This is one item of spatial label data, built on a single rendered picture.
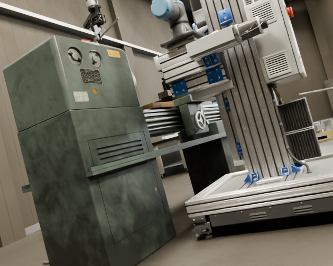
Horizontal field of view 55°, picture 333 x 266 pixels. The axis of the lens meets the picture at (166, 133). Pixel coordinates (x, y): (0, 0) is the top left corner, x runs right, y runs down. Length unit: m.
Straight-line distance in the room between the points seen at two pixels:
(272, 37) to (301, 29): 11.41
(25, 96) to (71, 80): 0.32
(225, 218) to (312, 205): 0.44
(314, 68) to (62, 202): 11.98
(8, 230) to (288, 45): 3.32
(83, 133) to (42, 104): 0.29
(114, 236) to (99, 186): 0.27
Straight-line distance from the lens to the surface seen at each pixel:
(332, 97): 12.82
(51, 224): 1.94
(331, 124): 6.01
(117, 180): 1.77
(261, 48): 1.97
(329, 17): 13.42
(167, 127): 2.51
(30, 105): 1.91
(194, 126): 2.61
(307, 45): 13.26
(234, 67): 2.04
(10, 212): 4.06
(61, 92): 1.71
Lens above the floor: 0.56
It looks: 3 degrees up
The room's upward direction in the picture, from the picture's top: 15 degrees counter-clockwise
